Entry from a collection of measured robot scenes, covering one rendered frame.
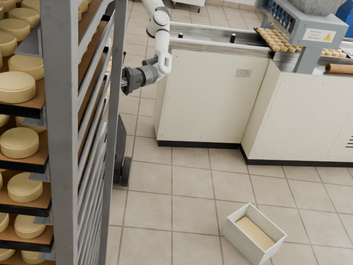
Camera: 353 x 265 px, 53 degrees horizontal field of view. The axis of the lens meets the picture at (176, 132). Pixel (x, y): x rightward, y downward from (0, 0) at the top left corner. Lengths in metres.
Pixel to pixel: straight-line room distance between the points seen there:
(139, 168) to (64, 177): 2.10
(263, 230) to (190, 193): 0.54
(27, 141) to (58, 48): 0.18
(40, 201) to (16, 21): 0.30
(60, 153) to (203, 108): 2.19
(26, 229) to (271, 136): 2.23
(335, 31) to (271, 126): 0.76
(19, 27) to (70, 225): 0.32
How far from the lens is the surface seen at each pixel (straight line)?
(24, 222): 0.66
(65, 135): 0.44
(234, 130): 2.80
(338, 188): 3.05
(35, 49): 0.41
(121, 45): 1.04
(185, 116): 2.61
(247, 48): 2.47
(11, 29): 0.63
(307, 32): 2.35
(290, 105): 2.58
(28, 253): 0.74
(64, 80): 0.40
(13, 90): 0.47
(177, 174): 2.59
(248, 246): 2.19
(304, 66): 2.45
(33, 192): 0.59
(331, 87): 2.64
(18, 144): 0.52
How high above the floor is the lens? 1.75
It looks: 36 degrees down
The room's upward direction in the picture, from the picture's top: 12 degrees clockwise
